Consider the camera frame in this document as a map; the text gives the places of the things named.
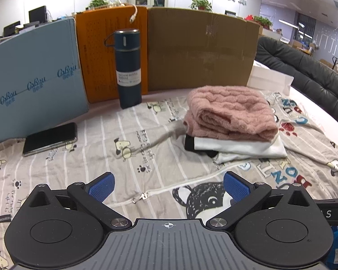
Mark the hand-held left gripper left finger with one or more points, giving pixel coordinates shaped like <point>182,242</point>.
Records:
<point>102,187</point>

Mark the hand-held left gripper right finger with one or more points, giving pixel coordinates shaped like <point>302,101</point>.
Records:
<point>236,187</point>

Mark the white garment with black trim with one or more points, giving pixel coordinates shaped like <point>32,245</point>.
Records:
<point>242,147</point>

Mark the grey cartoon printed blanket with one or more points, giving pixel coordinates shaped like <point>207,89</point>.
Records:
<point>157,146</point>

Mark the black smartphone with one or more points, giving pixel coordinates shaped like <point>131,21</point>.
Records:
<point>49,139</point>

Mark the pink knitted sweater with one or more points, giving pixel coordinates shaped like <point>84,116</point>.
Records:
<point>231,109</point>

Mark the white box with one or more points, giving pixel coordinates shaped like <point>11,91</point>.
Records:
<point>267,76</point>

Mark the dark blue thermos bottle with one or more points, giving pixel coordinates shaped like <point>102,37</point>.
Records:
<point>128,70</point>

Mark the orange cardboard panel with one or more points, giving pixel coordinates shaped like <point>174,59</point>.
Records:
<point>95,62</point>

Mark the blue printed cardboard panel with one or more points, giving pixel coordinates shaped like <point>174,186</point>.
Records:
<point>36,70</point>

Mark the black leather sofa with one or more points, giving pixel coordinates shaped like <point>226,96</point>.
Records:
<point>298,64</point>

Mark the brown cardboard panel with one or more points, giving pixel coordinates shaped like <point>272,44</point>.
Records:
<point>200,50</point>

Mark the green potted plant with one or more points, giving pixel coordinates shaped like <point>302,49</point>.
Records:
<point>98,2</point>
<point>263,21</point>
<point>201,4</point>

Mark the black computer monitor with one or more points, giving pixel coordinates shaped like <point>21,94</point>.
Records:
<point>37,14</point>
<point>11,28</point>

